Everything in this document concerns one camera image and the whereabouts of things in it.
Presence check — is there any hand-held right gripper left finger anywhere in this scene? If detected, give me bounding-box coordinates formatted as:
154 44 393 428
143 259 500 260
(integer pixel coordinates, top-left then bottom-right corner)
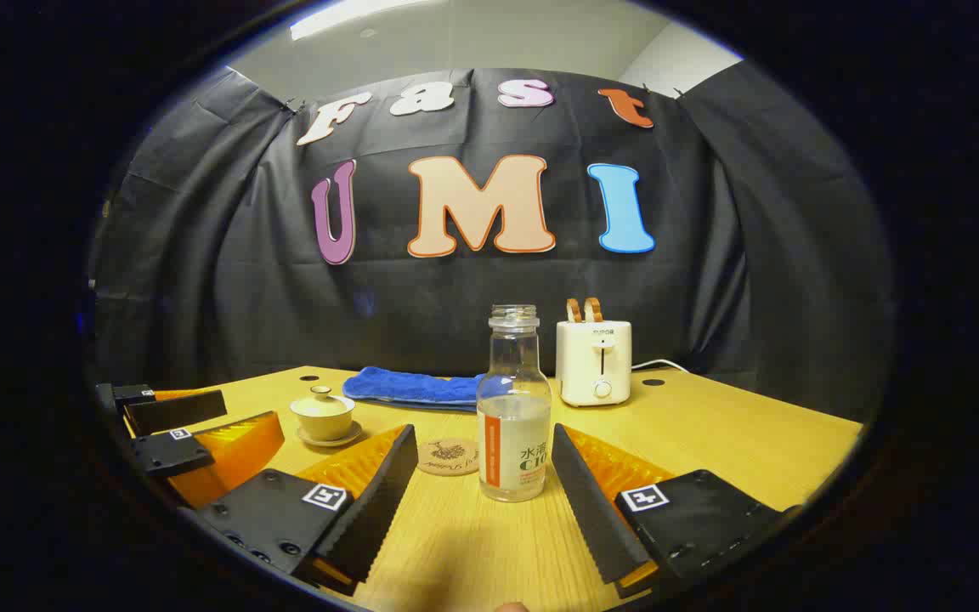
192 423 419 596

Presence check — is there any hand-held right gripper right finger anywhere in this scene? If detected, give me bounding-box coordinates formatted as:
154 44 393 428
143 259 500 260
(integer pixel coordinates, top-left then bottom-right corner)
551 423 805 600

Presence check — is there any cream ceramic teacup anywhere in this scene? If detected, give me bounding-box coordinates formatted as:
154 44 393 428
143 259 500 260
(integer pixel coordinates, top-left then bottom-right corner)
290 395 356 441

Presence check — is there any clear glass water bottle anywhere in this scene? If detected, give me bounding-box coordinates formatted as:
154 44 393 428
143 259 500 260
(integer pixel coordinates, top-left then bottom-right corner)
477 304 553 503

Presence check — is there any cream ceramic saucer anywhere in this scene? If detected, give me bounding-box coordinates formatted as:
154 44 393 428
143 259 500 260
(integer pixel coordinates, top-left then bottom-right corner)
297 421 364 448

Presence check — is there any blue towel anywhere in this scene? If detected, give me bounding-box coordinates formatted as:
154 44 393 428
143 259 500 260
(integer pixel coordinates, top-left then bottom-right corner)
342 366 490 413

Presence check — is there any white toaster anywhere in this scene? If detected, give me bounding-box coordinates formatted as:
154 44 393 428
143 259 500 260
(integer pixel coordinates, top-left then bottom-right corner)
556 320 633 408

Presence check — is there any black backdrop cloth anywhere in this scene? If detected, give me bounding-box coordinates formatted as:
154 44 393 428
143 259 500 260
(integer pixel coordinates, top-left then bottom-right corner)
90 66 894 422

